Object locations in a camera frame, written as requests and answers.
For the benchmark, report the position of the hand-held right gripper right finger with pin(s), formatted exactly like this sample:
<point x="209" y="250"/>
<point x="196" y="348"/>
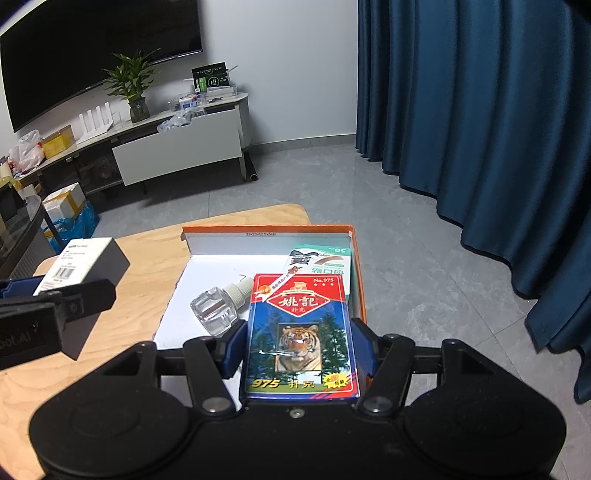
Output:
<point x="362" y="351"/>

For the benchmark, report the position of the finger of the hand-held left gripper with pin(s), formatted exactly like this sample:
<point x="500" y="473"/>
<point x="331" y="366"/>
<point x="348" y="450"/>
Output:
<point x="87" y="297"/>
<point x="14" y="289"/>

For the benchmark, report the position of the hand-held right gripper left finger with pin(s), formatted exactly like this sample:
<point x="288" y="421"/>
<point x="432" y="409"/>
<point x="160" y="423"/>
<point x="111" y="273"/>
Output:
<point x="233" y="351"/>

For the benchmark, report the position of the white cardboard box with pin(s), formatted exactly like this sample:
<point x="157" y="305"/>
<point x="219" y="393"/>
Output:
<point x="99" y="259"/>

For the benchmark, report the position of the clear glass bottle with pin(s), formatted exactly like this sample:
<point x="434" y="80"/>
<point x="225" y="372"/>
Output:
<point x="214" y="309"/>

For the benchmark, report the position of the tiger playing card box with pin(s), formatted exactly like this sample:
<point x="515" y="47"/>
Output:
<point x="300" y="332"/>

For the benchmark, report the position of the orange cardboard box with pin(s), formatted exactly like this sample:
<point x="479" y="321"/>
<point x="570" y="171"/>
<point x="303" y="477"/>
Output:
<point x="207" y="277"/>

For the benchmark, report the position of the green and white box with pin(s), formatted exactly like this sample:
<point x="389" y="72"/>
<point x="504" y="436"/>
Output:
<point x="323" y="263"/>

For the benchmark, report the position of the blue plastic bag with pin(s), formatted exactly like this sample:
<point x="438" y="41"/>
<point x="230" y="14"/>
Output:
<point x="76" y="228"/>

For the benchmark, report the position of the white plastic bag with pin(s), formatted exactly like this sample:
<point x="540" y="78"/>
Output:
<point x="27" y="152"/>

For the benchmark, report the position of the yellow box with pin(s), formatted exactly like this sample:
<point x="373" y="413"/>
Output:
<point x="57" y="142"/>

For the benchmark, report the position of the white TV cabinet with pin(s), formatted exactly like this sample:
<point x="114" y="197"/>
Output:
<point x="175" y="147"/>

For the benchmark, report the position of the white router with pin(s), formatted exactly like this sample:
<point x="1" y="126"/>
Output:
<point x="97" y="122"/>

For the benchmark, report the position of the pile of clear packages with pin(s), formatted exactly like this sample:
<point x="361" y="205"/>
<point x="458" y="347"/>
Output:
<point x="184" y="115"/>

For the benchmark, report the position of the potted green plant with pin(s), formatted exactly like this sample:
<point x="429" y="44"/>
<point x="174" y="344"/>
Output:
<point x="131" y="83"/>

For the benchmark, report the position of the black television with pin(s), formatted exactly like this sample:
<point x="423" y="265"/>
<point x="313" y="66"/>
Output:
<point x="92" y="60"/>

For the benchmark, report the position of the black and green box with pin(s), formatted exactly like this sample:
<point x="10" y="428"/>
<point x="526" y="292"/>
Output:
<point x="210" y="77"/>

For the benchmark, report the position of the blue curtain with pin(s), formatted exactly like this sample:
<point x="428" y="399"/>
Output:
<point x="461" y="115"/>

